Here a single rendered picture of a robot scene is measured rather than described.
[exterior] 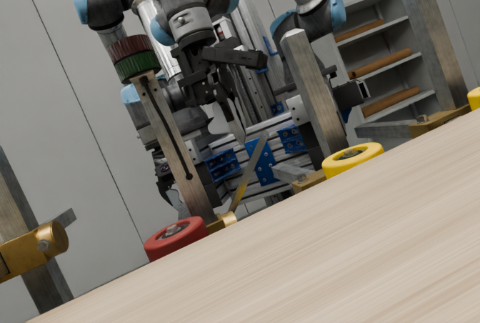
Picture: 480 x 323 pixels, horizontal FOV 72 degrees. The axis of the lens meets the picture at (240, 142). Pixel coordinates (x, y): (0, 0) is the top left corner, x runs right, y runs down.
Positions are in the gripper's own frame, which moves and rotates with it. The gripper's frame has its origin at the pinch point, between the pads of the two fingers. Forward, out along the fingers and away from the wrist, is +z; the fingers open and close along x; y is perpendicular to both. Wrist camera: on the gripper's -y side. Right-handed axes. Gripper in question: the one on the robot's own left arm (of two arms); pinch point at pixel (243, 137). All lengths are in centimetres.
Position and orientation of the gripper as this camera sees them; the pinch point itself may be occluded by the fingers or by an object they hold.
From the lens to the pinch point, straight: 61.7
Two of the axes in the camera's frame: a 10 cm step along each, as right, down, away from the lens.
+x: -2.9, 1.6, -9.4
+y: -8.9, 3.1, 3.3
